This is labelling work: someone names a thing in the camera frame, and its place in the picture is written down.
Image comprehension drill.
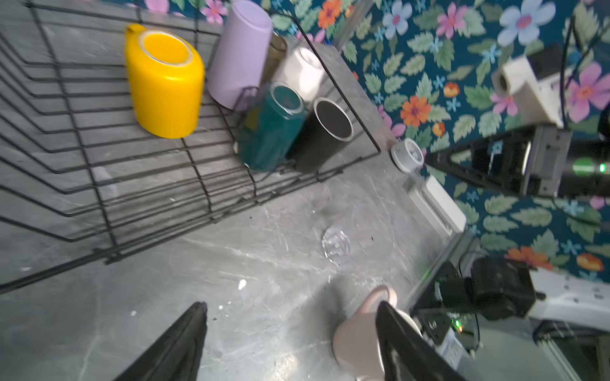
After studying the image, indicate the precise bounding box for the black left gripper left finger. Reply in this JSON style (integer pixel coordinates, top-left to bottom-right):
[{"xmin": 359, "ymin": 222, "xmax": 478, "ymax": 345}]
[{"xmin": 115, "ymin": 302, "xmax": 207, "ymax": 381}]

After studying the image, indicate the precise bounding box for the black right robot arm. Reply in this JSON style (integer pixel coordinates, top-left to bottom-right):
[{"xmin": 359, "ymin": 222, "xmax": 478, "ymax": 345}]
[{"xmin": 425, "ymin": 122, "xmax": 609, "ymax": 198}]

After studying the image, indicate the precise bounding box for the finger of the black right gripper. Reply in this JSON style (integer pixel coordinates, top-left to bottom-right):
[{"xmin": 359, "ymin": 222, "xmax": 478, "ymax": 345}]
[{"xmin": 424, "ymin": 138, "xmax": 481, "ymax": 184}]

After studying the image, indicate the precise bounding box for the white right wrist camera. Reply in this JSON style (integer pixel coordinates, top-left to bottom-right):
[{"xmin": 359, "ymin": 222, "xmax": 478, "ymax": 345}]
[{"xmin": 492, "ymin": 44, "xmax": 564, "ymax": 129}]

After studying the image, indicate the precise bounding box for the black mug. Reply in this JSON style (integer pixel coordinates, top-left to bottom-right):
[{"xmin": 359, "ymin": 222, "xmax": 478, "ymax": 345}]
[{"xmin": 287, "ymin": 97, "xmax": 354, "ymax": 174}]

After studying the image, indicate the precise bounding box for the white rectangular box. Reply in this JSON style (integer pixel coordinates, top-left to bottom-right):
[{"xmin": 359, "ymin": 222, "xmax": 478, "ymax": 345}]
[{"xmin": 408, "ymin": 176, "xmax": 466, "ymax": 237}]

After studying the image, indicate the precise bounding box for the lavender plastic cup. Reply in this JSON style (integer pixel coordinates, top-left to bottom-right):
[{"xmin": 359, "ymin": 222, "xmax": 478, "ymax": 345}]
[{"xmin": 207, "ymin": 1, "xmax": 273, "ymax": 111}]

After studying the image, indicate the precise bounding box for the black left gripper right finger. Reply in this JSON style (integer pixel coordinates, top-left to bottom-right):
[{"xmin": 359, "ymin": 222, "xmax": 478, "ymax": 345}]
[{"xmin": 375, "ymin": 302, "xmax": 465, "ymax": 381}]

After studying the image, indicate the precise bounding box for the green mug white inside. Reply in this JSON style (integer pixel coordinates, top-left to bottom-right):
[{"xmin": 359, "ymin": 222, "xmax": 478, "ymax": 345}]
[{"xmin": 238, "ymin": 82, "xmax": 307, "ymax": 172}]

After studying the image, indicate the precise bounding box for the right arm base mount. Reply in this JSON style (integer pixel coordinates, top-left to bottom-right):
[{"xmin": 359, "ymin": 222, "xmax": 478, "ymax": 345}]
[{"xmin": 410, "ymin": 257, "xmax": 546, "ymax": 345}]

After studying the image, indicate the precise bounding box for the white round clock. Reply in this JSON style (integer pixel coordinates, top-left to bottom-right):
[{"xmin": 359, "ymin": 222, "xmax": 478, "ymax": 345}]
[{"xmin": 390, "ymin": 138, "xmax": 424, "ymax": 174}]

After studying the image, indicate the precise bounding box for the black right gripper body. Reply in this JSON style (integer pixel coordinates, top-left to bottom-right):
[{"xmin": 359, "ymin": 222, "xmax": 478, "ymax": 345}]
[{"xmin": 469, "ymin": 125, "xmax": 572, "ymax": 198}]

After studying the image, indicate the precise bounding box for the clear glass cup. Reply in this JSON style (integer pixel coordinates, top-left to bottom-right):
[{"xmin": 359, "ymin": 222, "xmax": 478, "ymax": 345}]
[{"xmin": 321, "ymin": 223, "xmax": 376, "ymax": 267}]

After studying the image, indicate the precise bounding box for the white faceted mug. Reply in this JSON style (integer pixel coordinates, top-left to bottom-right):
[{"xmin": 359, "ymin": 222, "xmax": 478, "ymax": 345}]
[{"xmin": 273, "ymin": 47, "xmax": 326, "ymax": 105}]

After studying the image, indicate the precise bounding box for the yellow mug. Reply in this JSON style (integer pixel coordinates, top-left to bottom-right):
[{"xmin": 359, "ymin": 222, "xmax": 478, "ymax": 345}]
[{"xmin": 125, "ymin": 24, "xmax": 205, "ymax": 139}]

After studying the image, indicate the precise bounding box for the black wire dish rack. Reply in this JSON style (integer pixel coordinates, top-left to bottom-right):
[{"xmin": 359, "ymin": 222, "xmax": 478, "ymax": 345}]
[{"xmin": 1, "ymin": 1, "xmax": 381, "ymax": 294}]

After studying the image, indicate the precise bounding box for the cream mug pink handle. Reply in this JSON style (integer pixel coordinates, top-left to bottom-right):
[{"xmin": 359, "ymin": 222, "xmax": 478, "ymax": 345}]
[{"xmin": 332, "ymin": 285, "xmax": 398, "ymax": 380}]

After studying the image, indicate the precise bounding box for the brown textured cup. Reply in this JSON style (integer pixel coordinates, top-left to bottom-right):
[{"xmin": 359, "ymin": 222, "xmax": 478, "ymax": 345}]
[{"xmin": 260, "ymin": 32, "xmax": 288, "ymax": 86}]

